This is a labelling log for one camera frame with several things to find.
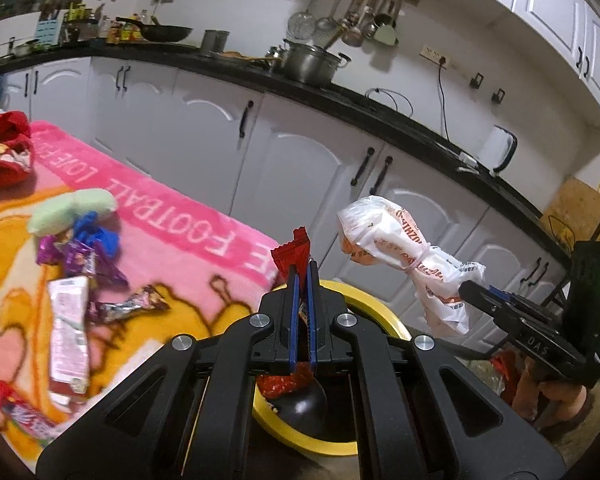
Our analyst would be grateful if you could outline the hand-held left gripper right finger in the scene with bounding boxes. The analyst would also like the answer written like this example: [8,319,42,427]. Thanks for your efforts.
[307,260,566,480]

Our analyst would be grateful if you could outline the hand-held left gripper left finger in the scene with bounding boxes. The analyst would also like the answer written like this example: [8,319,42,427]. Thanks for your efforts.
[35,265,303,480]

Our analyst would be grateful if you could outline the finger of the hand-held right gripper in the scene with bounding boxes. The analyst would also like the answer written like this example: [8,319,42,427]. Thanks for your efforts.
[485,286,563,323]
[459,280,523,333]

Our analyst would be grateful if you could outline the yellow rimmed black trash bin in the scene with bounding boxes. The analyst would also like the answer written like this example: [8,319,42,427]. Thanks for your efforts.
[252,280,413,457]

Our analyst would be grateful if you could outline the red snack wrapper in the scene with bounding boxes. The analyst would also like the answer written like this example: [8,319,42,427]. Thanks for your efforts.
[257,227,315,401]

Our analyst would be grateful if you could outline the white orange printed plastic bag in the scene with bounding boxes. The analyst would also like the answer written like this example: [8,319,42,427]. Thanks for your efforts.
[336,196,487,336]

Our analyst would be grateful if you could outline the purple snack wrapper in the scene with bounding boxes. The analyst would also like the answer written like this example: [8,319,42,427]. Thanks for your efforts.
[62,240,130,288]
[36,232,73,267]

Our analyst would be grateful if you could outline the pale green sponge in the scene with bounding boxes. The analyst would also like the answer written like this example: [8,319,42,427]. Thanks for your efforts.
[28,188,118,237]

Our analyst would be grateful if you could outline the person's right hand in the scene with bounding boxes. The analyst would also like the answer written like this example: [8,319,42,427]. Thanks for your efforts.
[511,357,588,423]

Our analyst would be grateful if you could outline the red plastic bag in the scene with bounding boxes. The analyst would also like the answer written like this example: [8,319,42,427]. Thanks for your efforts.
[472,350,518,401]

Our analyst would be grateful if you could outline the white electric kettle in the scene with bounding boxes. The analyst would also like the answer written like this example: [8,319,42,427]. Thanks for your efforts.
[480,125,518,173]

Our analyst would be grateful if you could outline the pink printed blanket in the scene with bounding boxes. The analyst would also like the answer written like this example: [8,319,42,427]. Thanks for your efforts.
[0,120,291,448]

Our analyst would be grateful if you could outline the brown silver candy wrapper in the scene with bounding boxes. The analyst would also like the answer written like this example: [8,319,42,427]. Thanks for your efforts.
[87,285,171,323]

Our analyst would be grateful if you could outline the white lower cabinets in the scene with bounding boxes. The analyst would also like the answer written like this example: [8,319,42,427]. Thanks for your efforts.
[0,55,571,311]

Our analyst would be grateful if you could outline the crumpled blue wrapper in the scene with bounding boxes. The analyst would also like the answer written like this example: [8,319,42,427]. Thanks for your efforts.
[72,212,122,261]

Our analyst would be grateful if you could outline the pink white foil packet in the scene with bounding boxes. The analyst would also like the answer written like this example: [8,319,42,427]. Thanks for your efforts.
[47,276,91,395]

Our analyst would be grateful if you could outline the black countertop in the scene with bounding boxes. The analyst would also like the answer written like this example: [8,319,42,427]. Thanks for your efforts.
[0,42,571,261]

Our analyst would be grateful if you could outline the white power strip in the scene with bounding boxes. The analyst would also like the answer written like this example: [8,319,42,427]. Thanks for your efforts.
[420,46,453,70]

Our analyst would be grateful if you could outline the large steel pot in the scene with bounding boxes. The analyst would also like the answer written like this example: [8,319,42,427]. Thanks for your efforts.
[266,40,352,86]

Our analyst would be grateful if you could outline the red candy wrapper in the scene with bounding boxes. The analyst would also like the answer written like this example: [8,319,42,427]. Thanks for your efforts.
[0,380,58,448]

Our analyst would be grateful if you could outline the small steel pot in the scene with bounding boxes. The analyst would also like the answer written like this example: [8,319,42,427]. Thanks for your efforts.
[200,29,230,56]

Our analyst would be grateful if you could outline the row of hanging kitchen utensils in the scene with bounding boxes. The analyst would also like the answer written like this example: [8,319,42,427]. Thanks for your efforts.
[286,0,421,48]

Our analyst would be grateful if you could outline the black wok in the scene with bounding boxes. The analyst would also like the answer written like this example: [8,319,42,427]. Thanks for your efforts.
[116,16,193,43]

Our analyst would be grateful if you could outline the red printed cloth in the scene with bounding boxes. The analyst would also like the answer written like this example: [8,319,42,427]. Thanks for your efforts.
[0,111,35,188]

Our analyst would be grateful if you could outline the row of condiment bottles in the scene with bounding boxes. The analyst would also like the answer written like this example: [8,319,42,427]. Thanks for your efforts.
[62,2,146,43]

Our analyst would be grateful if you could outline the pale blue knife block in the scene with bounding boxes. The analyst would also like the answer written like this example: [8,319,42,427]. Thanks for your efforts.
[36,10,66,46]

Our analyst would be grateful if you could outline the black power cable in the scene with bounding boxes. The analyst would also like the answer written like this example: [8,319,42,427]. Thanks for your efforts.
[437,60,453,141]

